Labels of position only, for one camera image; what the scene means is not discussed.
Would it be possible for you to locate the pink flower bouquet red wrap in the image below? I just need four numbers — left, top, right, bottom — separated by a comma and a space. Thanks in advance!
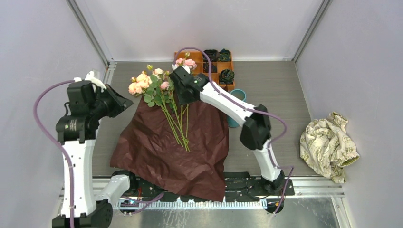
128, 59, 196, 152

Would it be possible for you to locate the red wrapping paper sheet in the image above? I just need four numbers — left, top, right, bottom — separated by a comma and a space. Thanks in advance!
110, 100, 229, 201

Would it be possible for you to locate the dark rolled sock back right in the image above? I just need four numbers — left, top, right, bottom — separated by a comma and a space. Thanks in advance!
218, 48, 231, 62

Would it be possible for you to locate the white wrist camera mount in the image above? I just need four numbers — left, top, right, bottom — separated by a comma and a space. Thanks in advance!
73, 70, 107, 92
172, 64, 191, 74

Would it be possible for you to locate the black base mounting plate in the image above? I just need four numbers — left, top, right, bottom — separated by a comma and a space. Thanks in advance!
123, 172, 285, 202

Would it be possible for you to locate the crumpled beige printed cloth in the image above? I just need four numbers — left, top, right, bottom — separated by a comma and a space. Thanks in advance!
299, 112, 360, 184

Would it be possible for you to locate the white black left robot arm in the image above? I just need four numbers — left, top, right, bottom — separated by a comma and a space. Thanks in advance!
52, 79, 139, 228

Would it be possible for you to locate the aluminium frame rail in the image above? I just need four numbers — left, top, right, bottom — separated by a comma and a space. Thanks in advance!
290, 176, 345, 198

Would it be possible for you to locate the teal vase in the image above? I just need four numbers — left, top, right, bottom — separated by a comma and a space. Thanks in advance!
227, 89, 248, 129

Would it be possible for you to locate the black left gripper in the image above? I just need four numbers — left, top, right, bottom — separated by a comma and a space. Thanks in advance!
89, 83, 133, 119

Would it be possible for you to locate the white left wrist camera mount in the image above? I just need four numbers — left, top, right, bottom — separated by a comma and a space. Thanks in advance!
73, 70, 107, 92

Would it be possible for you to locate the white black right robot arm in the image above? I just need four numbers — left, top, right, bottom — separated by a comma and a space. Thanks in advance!
169, 65, 285, 195

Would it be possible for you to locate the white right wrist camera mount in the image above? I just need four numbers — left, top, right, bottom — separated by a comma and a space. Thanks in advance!
172, 64, 191, 74

